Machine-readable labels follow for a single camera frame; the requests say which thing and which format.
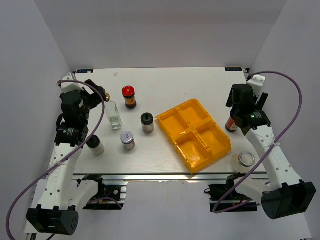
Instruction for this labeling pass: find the clear square oil bottle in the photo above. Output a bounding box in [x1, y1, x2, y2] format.
[104, 93, 122, 130]

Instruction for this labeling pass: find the red lid sauce jar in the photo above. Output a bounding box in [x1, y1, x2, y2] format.
[122, 85, 137, 109]

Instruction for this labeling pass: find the black top salt grinder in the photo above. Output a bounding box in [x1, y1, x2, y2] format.
[86, 135, 105, 156]

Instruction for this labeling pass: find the black cap chili sauce bottle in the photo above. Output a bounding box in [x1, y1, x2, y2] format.
[225, 116, 239, 133]

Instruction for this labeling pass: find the silver lid spice jar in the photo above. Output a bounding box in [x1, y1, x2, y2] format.
[120, 131, 136, 150]

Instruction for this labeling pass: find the clear glass jar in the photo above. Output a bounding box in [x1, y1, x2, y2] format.
[231, 151, 256, 174]

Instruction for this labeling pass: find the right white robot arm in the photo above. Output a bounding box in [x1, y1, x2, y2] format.
[225, 84, 316, 220]

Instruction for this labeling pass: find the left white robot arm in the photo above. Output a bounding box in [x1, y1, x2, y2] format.
[26, 79, 107, 236]

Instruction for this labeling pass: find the left blue logo sticker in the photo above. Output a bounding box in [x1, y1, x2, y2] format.
[76, 69, 94, 74]

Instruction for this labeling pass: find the blue logo sticker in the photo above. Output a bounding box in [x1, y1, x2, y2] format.
[224, 67, 243, 72]
[76, 69, 94, 74]

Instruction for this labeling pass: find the right blue logo sticker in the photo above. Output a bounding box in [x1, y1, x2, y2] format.
[224, 67, 243, 72]

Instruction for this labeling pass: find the black top pepper grinder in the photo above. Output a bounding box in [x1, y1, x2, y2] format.
[140, 112, 154, 134]

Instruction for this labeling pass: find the yellow four-compartment bin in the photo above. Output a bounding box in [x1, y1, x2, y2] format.
[156, 98, 232, 174]

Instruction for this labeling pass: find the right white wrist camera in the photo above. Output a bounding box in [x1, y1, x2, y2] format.
[246, 74, 266, 98]

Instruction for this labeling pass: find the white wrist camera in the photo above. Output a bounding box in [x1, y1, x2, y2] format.
[57, 73, 83, 94]
[246, 74, 266, 98]

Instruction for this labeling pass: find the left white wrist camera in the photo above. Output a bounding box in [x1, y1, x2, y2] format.
[57, 73, 83, 94]

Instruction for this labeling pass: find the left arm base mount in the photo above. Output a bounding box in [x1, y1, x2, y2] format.
[76, 174, 126, 211]

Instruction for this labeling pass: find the aluminium table frame rail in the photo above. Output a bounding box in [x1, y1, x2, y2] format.
[72, 172, 270, 183]

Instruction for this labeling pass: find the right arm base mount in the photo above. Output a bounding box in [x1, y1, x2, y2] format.
[203, 173, 258, 213]

